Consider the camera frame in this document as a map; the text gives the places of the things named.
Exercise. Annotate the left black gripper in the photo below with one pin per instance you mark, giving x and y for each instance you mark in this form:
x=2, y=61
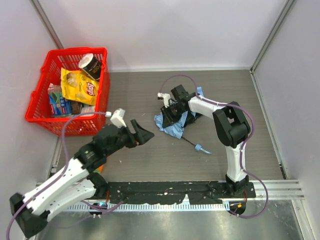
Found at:
x=135, y=133

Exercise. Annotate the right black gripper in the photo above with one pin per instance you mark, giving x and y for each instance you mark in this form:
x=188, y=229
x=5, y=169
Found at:
x=167, y=115

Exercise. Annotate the light blue folding umbrella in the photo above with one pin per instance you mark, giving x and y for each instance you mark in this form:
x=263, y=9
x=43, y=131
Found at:
x=175, y=127

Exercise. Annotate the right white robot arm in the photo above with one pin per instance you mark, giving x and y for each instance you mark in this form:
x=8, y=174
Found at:
x=230, y=123

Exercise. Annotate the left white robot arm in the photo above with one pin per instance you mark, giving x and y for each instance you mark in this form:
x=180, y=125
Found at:
x=77, y=180

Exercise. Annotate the orange yellow sponge box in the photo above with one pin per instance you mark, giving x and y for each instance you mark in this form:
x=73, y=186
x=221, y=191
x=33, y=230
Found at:
x=99, y=169

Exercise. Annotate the white small box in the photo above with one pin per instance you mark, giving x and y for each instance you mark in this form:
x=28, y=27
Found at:
x=87, y=111

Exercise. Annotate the brown snack package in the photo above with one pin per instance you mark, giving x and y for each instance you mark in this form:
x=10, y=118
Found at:
x=76, y=107

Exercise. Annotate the yellow Lays chip bag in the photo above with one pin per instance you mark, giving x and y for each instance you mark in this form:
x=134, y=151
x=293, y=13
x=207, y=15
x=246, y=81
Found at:
x=76, y=86

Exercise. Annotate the blue green sponge pack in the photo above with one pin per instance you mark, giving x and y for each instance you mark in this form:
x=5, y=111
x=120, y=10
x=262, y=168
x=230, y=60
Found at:
x=59, y=106

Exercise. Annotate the black cylindrical snack can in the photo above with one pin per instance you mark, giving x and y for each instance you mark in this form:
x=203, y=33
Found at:
x=91, y=66

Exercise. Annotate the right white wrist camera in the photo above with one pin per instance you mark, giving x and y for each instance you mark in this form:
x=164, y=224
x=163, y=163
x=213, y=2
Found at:
x=165, y=97

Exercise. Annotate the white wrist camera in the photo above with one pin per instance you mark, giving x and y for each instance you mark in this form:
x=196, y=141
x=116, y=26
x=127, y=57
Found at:
x=117, y=117
x=165, y=97

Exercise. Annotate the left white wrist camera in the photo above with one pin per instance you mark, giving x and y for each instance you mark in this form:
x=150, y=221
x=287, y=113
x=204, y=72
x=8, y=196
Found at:
x=117, y=117

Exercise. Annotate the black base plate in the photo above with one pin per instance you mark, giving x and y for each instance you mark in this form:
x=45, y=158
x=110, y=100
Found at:
x=172, y=192

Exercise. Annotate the white slotted cable duct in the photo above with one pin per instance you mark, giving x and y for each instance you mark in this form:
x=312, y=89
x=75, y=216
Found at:
x=185, y=206

